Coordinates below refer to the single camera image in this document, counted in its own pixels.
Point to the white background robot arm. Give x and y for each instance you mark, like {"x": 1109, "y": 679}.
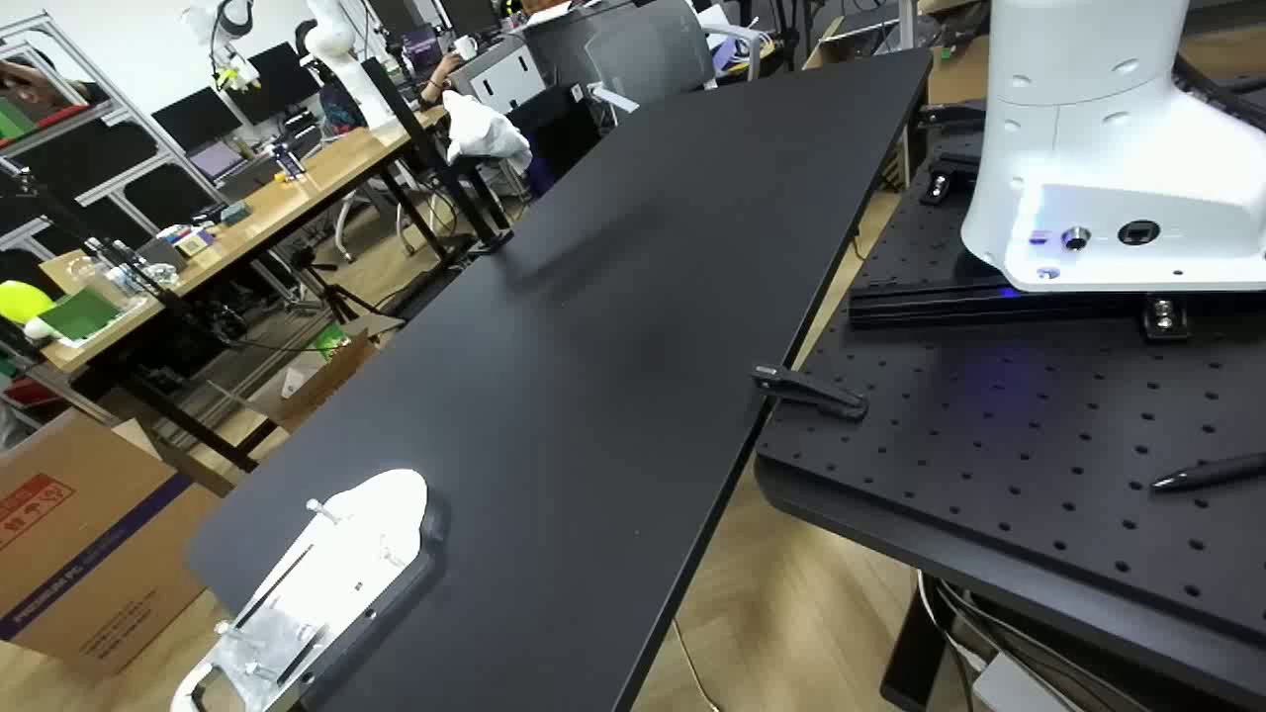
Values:
{"x": 347, "y": 54}

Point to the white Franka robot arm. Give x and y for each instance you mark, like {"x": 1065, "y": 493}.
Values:
{"x": 1109, "y": 142}

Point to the grey chair back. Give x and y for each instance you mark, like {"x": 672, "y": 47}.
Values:
{"x": 618, "y": 47}

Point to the small open cardboard box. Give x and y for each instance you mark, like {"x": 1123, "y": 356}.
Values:
{"x": 323, "y": 380}

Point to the long wooden desk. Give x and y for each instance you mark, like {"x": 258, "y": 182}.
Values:
{"x": 282, "y": 199}

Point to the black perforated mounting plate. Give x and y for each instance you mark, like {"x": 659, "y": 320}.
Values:
{"x": 1042, "y": 450}

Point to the black computer monitor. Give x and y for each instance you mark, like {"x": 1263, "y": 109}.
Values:
{"x": 195, "y": 119}
{"x": 282, "y": 80}

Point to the green cutting mat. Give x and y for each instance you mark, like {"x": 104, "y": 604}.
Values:
{"x": 82, "y": 316}

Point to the black pen tool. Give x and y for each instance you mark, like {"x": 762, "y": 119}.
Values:
{"x": 1208, "y": 471}

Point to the large brown cardboard box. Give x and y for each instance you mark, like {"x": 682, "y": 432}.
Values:
{"x": 82, "y": 539}

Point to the yellow-green round object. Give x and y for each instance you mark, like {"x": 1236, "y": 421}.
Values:
{"x": 22, "y": 302}

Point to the black aluminium rail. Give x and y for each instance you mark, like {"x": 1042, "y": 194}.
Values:
{"x": 976, "y": 306}

